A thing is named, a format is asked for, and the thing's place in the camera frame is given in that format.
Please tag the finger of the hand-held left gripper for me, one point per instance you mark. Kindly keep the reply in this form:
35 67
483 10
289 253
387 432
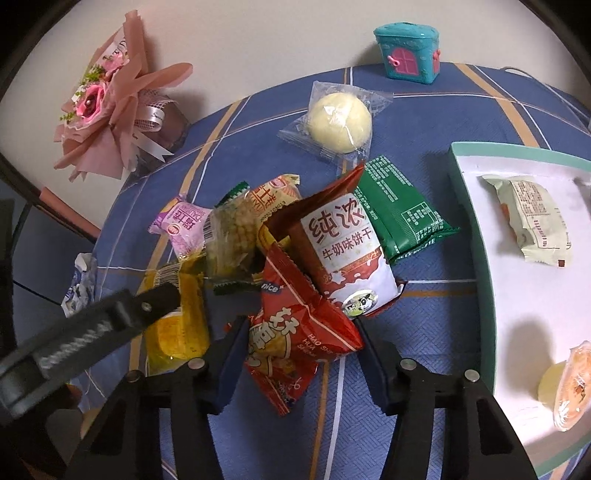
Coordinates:
157 300

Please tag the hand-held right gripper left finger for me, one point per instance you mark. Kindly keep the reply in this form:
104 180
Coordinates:
231 369

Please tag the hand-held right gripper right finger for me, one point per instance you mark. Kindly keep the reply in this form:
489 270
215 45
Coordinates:
376 369

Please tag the yellow snack packet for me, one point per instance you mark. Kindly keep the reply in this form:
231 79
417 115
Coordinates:
180 332

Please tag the red peanut snack packet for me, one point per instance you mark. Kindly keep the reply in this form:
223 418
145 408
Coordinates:
295 341

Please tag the pink snack packet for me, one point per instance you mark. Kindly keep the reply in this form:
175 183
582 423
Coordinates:
182 226

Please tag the clear cracker packet green edges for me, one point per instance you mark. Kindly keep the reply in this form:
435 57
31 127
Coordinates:
231 240

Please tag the red and white biscuit packet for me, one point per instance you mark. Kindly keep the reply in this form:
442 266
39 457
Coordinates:
341 249

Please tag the teal-rimmed white tray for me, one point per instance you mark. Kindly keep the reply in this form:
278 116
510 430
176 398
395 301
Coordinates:
508 300

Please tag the pale yellow jelly cup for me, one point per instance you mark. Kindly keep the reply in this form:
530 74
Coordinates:
568 392

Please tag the pale green snack packet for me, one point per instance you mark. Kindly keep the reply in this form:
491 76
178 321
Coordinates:
531 221

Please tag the crumpled white and blue wrapper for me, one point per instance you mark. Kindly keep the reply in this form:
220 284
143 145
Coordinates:
81 286

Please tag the pink flower bouquet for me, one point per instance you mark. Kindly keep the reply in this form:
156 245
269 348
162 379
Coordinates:
106 106

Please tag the round bun in clear wrapper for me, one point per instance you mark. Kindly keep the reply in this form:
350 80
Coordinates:
339 122

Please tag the teal toy house box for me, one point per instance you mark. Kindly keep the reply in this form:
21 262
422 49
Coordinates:
406 53

